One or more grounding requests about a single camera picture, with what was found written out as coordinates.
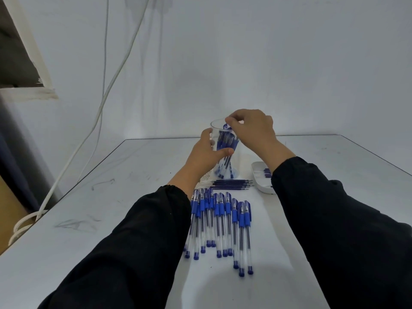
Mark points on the person's right hand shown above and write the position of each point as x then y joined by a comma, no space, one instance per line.
257,130

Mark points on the person's left hand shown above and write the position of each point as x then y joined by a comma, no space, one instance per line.
201,159

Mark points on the person's right thumb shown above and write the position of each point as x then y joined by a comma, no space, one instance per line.
234,127

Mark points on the person's left thumb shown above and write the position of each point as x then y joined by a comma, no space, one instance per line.
222,153

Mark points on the blue capped gel pen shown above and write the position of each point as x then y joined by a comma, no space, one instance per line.
227,127

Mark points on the clear plastic cup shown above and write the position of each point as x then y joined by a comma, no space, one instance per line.
234,164

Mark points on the person's right forearm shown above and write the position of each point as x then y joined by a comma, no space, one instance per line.
341,228

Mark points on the person's left forearm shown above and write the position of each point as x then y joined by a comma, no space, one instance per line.
141,241

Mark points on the bundle of blue pens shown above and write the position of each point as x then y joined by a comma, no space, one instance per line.
225,143

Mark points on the bunch of dark pen refills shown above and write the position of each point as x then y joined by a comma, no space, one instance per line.
231,184

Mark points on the white plastic tray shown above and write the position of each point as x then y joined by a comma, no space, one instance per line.
259,181

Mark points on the heap of small blue parts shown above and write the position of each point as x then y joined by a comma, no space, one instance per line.
267,172

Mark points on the row of blue pens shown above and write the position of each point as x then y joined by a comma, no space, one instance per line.
222,222

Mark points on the brown board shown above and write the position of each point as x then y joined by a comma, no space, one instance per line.
9,215

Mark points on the white window frame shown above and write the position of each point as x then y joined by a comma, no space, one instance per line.
30,51

